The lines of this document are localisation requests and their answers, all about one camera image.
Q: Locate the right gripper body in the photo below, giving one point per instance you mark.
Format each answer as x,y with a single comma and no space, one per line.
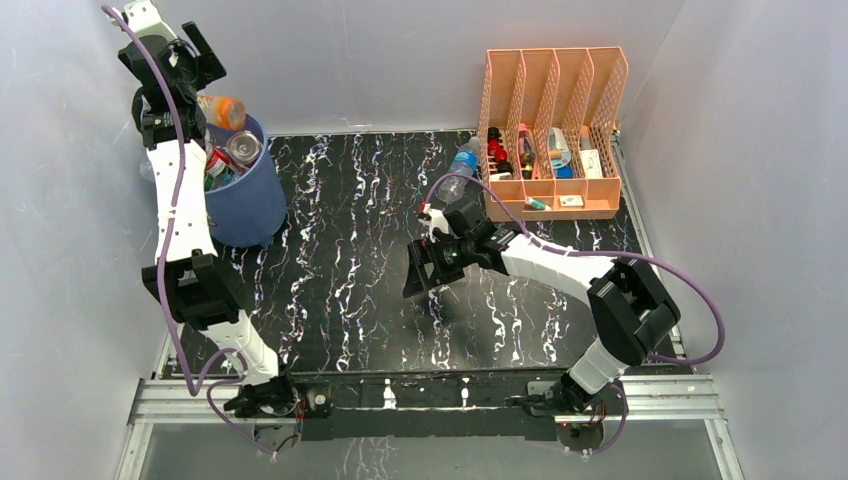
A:
432,263

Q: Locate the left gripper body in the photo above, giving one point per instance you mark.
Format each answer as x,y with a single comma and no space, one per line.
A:
188,65

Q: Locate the orange drink bottle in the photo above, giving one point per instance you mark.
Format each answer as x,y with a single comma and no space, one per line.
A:
223,111

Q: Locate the blue label water bottle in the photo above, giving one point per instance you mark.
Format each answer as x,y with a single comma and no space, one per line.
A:
464,164

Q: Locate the brown tea bottle red label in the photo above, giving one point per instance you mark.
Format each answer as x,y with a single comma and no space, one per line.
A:
243,149

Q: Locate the red blue label clear bottle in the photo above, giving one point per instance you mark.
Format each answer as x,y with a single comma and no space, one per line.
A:
217,170

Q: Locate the clear unlabelled plastic bottle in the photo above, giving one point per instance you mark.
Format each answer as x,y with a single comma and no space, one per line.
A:
146,170

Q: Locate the blue plastic bin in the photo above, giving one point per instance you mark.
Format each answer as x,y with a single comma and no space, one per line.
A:
249,210

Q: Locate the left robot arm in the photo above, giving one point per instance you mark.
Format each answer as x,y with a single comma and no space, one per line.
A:
183,277

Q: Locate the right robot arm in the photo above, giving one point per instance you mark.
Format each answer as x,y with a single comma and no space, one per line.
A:
630,306

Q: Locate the green marker front tray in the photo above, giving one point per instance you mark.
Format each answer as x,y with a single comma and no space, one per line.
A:
536,205

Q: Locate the red black items in organizer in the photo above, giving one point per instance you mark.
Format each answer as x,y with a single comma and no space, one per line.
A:
498,162

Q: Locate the dark bottle in organizer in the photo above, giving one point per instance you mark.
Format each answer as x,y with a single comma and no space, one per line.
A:
526,152

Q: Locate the small white box front tray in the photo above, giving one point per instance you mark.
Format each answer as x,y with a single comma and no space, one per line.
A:
571,201

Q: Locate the orange plastic file organizer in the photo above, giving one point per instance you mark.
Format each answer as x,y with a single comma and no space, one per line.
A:
546,119

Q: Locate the blue capped tube in organizer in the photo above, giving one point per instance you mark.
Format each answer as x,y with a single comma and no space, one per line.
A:
559,154

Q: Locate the white box in organizer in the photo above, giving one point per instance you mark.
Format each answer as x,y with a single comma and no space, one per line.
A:
591,164

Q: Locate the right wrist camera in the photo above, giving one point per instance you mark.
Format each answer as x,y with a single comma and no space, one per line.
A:
435,222

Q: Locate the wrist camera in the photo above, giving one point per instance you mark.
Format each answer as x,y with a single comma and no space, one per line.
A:
144,19
435,222

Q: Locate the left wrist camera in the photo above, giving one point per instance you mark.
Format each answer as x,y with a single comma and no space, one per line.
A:
144,19

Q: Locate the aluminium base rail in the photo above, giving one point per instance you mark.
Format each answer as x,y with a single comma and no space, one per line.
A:
446,403

